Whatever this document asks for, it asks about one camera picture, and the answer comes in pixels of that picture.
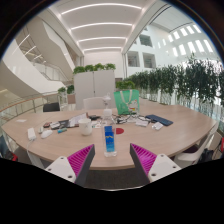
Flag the green cat-print tote bag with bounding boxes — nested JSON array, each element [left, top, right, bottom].
[[113, 88, 141, 116]]

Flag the white computer mouse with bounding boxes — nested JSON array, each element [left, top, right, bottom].
[[40, 129, 54, 140]]

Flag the row of green plants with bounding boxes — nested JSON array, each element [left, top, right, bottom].
[[128, 53, 224, 121]]

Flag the clear blue-label water bottle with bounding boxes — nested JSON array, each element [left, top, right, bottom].
[[101, 108, 118, 158]]

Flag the white packet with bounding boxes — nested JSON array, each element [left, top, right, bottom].
[[151, 121, 165, 131], [135, 119, 150, 128]]

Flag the clear white-lid shaker bottle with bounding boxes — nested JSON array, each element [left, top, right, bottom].
[[102, 92, 113, 113]]

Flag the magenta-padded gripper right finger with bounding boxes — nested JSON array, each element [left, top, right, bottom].
[[129, 143, 183, 183]]

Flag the glass balustrade railing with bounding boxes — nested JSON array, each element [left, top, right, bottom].
[[0, 91, 63, 124]]

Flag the brown planter with plants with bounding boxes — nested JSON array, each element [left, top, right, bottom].
[[57, 84, 76, 105]]

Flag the black notebook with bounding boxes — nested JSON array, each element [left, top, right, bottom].
[[58, 119, 70, 129]]

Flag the black chair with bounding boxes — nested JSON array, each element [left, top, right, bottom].
[[42, 101, 61, 113]]

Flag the wooden planter with plants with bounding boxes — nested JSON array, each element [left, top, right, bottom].
[[115, 78, 136, 91]]

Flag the white power strip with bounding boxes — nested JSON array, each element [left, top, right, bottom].
[[27, 127, 37, 142]]

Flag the tangled black cables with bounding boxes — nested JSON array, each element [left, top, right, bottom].
[[111, 113, 151, 125]]

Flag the white cabinet with plants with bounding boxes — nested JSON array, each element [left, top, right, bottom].
[[72, 62, 117, 109]]

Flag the brown package with paper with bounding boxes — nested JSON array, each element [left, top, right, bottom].
[[67, 113, 88, 128]]

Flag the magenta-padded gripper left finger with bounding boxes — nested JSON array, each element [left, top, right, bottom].
[[44, 144, 96, 188]]

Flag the ceiling light strips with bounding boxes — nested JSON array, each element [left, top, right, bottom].
[[60, 2, 143, 53]]

